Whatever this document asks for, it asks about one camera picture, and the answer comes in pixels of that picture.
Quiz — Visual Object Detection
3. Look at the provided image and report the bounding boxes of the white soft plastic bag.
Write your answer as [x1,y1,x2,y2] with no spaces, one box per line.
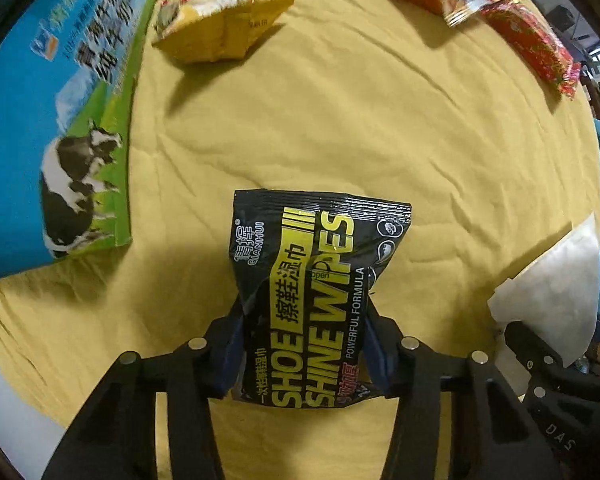
[488,214,600,366]

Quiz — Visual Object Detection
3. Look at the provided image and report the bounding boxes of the black shoe shine wipes pack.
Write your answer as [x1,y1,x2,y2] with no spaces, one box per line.
[228,188,412,408]

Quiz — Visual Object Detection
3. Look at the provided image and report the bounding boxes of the red patterned snack bag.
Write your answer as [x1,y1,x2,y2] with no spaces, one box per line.
[480,0,581,99]

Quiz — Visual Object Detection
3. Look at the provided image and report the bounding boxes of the yellow snack bag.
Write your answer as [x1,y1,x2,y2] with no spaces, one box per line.
[151,0,294,64]

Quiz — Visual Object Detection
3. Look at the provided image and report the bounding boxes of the yellow table cloth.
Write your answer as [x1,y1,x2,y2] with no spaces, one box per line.
[0,0,600,425]

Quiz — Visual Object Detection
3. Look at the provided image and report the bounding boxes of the cardboard milk box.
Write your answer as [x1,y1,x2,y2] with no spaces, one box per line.
[0,0,156,278]

